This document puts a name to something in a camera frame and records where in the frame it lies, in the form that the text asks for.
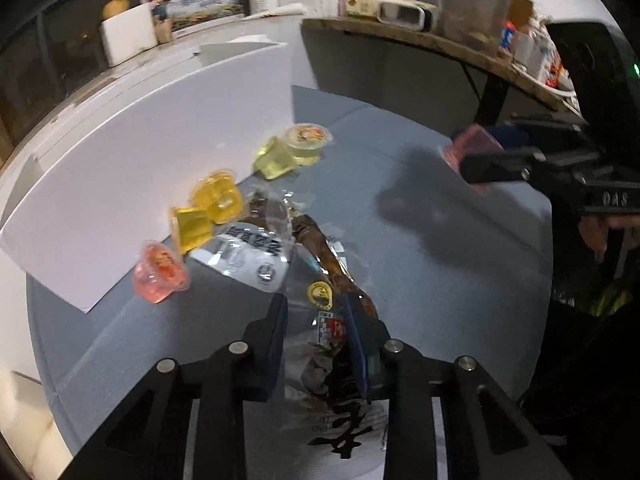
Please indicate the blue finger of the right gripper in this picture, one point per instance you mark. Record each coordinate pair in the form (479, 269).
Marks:
(552, 174)
(548, 130)

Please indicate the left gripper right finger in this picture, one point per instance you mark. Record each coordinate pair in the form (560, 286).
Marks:
(366, 337)

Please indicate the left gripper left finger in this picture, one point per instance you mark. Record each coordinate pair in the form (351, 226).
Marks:
(265, 337)

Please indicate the brown meat snack packet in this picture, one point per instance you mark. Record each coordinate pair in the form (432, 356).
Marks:
(322, 405)

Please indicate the person right hand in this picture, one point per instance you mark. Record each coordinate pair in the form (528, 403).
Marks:
(594, 231)

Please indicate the wooden side shelf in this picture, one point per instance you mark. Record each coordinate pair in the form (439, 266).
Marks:
(426, 78)

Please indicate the white silver snack packet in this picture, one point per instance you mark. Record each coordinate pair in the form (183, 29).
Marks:
(249, 254)

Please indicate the small red jelly cup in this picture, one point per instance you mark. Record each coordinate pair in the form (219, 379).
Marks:
(159, 273)

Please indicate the amber jelly cup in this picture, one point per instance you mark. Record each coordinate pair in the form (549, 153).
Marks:
(190, 228)

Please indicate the orange yellow jelly cup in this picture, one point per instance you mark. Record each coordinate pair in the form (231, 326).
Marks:
(218, 196)

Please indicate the pale yellow jelly cup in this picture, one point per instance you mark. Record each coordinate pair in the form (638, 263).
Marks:
(274, 160)

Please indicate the cartoon lid jelly cup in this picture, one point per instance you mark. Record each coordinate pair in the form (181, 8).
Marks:
(307, 142)

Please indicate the cream leather sofa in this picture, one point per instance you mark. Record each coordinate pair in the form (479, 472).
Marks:
(29, 429)

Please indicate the white cardboard storage box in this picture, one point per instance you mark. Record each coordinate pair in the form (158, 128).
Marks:
(78, 228)

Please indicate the rolled white paper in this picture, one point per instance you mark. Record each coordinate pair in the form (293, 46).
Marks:
(288, 10)

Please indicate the landscape printed long box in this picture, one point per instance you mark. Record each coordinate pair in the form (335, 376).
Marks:
(187, 13)

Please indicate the pink figurine toy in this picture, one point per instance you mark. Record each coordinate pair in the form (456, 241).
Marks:
(162, 22)

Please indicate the white foam box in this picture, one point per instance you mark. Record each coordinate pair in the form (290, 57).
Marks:
(128, 34)

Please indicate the yellow pomelo fruit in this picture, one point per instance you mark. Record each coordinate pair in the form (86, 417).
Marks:
(115, 7)

